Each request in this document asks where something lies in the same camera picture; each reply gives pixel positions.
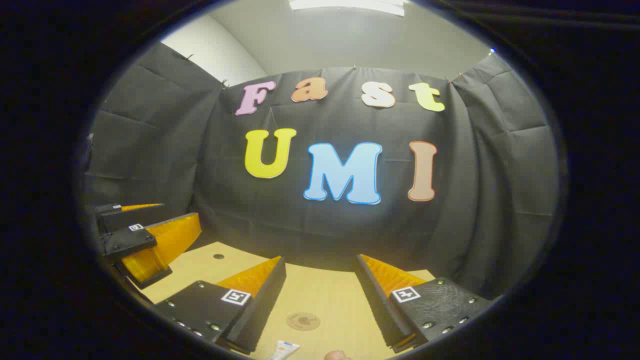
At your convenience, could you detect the black backdrop cloth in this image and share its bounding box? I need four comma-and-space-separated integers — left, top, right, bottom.
82, 42, 560, 301

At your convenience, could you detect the round brown coaster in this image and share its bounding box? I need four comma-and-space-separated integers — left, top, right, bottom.
286, 312, 321, 331

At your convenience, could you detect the white toothpaste tube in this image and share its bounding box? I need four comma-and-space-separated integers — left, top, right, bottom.
267, 340, 301, 360

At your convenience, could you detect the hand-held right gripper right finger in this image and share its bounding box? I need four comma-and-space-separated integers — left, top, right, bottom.
355, 253, 494, 354

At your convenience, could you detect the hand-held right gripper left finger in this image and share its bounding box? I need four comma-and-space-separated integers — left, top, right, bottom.
151, 256, 287, 355

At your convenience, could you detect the ceiling light panel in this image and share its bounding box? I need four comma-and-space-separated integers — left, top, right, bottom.
289, 0, 406, 17

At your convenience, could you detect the light wooden desktop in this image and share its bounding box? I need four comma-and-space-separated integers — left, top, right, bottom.
127, 241, 437, 360

